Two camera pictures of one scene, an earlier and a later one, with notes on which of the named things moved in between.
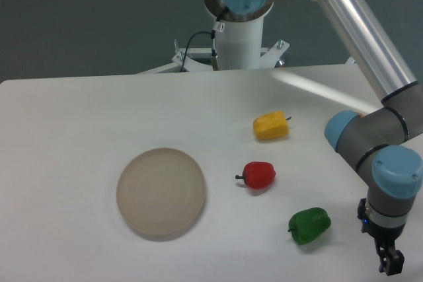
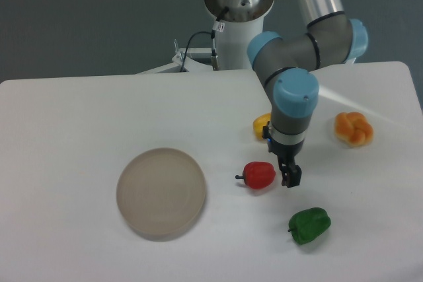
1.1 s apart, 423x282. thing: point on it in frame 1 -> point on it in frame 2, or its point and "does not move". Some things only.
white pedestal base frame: x=203 y=59 does not move
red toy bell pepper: x=258 y=175 does not move
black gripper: x=391 y=260 -> x=291 y=172
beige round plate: x=160 y=191 does not move
